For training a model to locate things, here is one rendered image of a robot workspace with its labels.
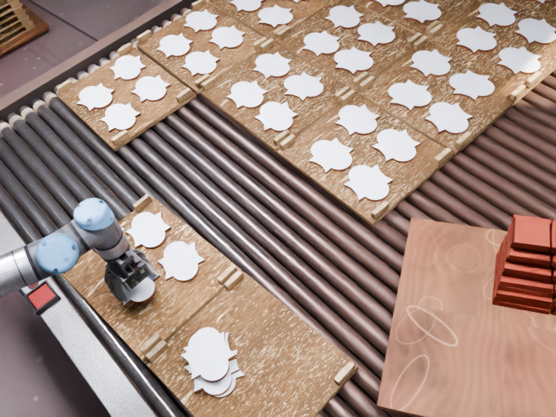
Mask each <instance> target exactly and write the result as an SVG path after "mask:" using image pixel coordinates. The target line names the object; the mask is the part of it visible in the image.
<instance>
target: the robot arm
mask: <svg viewBox="0 0 556 417"><path fill-rule="evenodd" d="M124 231H125V228H121V227H120V225H119V223H118V222H117V220H116V219H115V217H114V214H113V211H112V210H111V209H110V208H109V207H108V206H107V204H106V203H105V202H104V201H102V200H101V199H96V198H91V199H86V200H84V201H82V202H81V203H79V205H78V207H77V208H76V209H75V210H74V220H72V221H70V223H67V224H66V225H64V226H63V227H62V228H60V229H58V230H57V231H55V232H53V233H52V234H50V235H48V236H46V237H44V238H42V239H40V240H38V241H35V242H32V243H30V244H28V245H25V246H24V247H19V248H18V249H15V250H13V251H10V252H7V253H5V254H2V255H1V256H0V298H1V297H3V296H4V295H8V294H11V293H12V292H14V291H17V290H20V289H22V288H24V287H26V286H29V285H31V284H34V283H36V282H37V281H40V280H44V279H46V278H48V277H51V276H53V275H56V274H62V273H65V272H66V271H69V270H70V269H72V268H73V267H74V265H75V264H76V262H77V260H78V259H79V257H80V256H82V255H83V254H85V253H86V252H88V251H89V250H91V249H92V250H93V251H94V252H96V253H97V254H98V255H99V256H100V257H102V258H103V259H104V260H105V261H106V263H107V265H106V266H105V267H106V268H107V269H106V270H105V276H104V280H105V283H106V284H107V286H108V288H109V289H110V290H111V292H112V293H113V295H114V296H115V297H116V298H117V299H118V300H120V301H121V300H123V301H125V302H126V301H127V297H126V295H125V294H124V292H123V290H122V285H123V286H124V287H125V288H126V289H127V290H128V291H129V292H131V291H130V290H129V289H128V288H127V286H126V284H125V283H124V282H126V283H127V284H128V286H129V287H130V288H131V289H133V288H134V287H136V286H137V285H138V284H139V283H141V282H142V281H143V280H144V279H145V278H147V277H148V276H149V275H150V274H151V273H154V274H156V275H158V273H157V272H156V271H155V269H154V267H153V265H152V264H151V263H150V261H149V260H148V259H147V258H146V256H145V254H144V253H143V252H142V251H141V250H138V249H133V248H130V244H129V242H128V240H127V237H126V235H125V234H124V233H123V232H124Z"/></svg>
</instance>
